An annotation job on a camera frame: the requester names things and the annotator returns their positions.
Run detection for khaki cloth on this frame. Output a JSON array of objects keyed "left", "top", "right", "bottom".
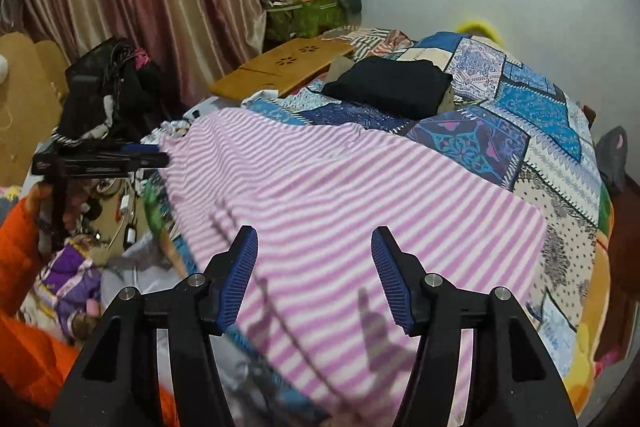
[{"left": 327, "top": 57, "right": 357, "bottom": 84}]

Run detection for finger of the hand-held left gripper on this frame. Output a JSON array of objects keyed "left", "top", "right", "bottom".
[{"left": 120, "top": 144, "right": 170, "bottom": 168}]

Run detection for yellow hoop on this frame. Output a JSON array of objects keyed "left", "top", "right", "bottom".
[{"left": 456, "top": 19, "right": 503, "bottom": 42}]

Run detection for wooden lap desk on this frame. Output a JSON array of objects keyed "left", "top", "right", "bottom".
[{"left": 207, "top": 38, "right": 357, "bottom": 98}]

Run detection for orange patterned blanket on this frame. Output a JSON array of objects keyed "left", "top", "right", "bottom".
[{"left": 320, "top": 27, "right": 418, "bottom": 58}]

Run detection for white cloth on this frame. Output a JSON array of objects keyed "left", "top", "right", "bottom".
[{"left": 102, "top": 234, "right": 196, "bottom": 295}]

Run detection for black folded clothing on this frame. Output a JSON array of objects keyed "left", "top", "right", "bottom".
[{"left": 321, "top": 56, "right": 453, "bottom": 120}]

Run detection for blue patchwork blanket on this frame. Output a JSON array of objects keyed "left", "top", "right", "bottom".
[{"left": 240, "top": 31, "right": 616, "bottom": 408}]

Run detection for pink striped pants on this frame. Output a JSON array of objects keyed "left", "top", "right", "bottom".
[{"left": 160, "top": 108, "right": 548, "bottom": 423}]

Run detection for person's left forearm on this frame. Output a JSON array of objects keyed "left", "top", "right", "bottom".
[{"left": 0, "top": 192, "right": 56, "bottom": 318}]

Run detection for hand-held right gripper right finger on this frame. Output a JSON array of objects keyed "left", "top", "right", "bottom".
[{"left": 370, "top": 225, "right": 581, "bottom": 427}]

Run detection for purple patterned cloth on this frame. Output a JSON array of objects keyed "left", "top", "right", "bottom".
[{"left": 30, "top": 244, "right": 103, "bottom": 343}]

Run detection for cardboard sheet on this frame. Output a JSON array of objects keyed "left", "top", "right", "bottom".
[{"left": 0, "top": 32, "right": 71, "bottom": 188}]

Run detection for brown wooden door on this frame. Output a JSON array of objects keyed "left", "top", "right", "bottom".
[{"left": 607, "top": 172, "right": 640, "bottom": 358}]

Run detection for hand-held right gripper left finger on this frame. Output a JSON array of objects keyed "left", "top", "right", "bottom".
[{"left": 47, "top": 225, "right": 260, "bottom": 427}]

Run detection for black bag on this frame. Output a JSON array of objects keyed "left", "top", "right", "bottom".
[{"left": 57, "top": 37, "right": 166, "bottom": 142}]

